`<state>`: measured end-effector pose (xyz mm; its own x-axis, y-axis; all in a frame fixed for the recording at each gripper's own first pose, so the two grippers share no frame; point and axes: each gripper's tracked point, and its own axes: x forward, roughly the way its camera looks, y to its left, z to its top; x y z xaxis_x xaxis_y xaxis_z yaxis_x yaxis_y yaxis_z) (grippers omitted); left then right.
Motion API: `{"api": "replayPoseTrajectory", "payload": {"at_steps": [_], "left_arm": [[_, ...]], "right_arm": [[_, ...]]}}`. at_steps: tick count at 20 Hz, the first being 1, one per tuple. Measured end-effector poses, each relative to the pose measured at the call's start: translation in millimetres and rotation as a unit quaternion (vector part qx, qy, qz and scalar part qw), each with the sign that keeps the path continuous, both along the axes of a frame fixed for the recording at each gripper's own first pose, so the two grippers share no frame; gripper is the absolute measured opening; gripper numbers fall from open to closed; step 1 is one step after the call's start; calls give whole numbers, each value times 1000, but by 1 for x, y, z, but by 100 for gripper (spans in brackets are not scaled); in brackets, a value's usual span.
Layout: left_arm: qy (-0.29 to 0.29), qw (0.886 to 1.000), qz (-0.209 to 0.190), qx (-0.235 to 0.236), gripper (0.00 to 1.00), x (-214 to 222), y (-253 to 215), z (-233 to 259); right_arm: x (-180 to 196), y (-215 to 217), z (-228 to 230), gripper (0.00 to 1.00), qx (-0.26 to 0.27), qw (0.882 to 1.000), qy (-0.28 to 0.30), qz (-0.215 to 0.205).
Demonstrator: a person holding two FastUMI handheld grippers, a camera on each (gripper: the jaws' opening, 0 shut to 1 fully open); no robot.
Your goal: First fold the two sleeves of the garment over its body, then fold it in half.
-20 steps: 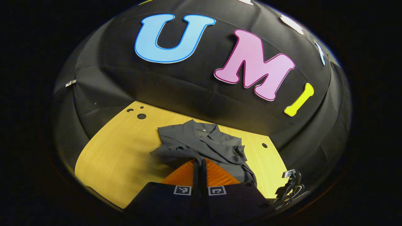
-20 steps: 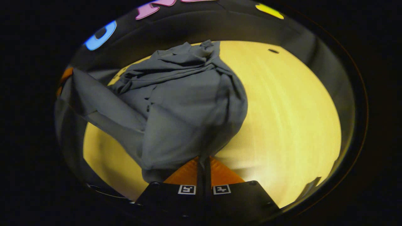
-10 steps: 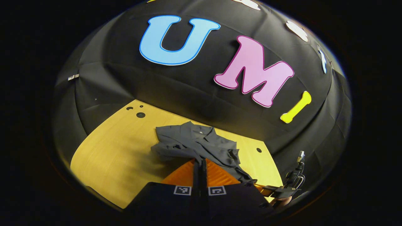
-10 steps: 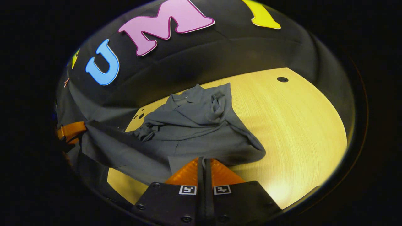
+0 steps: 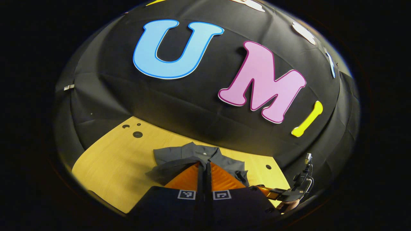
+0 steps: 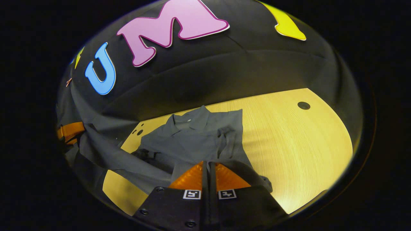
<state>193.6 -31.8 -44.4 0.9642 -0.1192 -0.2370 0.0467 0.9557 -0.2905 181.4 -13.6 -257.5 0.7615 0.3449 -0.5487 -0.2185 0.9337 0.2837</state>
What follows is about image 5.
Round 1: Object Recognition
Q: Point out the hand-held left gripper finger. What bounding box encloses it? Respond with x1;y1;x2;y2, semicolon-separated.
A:
128;162;206;226
205;161;283;227

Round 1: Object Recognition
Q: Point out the grey collared shirt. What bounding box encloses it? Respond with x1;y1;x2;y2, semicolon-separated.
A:
145;142;250;187

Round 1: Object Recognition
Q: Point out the black backdrop cloth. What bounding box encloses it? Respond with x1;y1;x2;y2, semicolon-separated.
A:
53;0;360;199

